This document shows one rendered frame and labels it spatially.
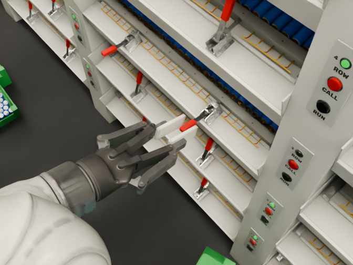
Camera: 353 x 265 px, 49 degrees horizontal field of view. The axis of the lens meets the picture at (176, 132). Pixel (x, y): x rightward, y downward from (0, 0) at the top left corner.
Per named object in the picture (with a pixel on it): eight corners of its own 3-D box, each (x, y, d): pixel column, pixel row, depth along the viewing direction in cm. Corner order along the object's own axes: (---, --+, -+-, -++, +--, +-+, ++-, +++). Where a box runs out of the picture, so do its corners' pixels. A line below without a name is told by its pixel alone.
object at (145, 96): (245, 218, 93) (241, 207, 81) (101, 73, 119) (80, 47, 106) (304, 160, 95) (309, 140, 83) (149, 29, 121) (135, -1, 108)
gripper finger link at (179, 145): (163, 149, 70) (173, 160, 69) (183, 137, 73) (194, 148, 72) (162, 154, 71) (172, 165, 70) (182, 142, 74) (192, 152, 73)
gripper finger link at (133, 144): (112, 172, 68) (106, 167, 69) (154, 139, 75) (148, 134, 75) (113, 158, 65) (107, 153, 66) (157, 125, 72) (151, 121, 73)
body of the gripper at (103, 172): (70, 179, 68) (114, 155, 73) (97, 214, 65) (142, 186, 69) (69, 152, 63) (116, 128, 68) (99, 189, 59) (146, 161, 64)
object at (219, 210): (235, 243, 109) (230, 237, 97) (110, 111, 135) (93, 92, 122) (286, 193, 111) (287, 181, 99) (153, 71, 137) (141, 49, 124)
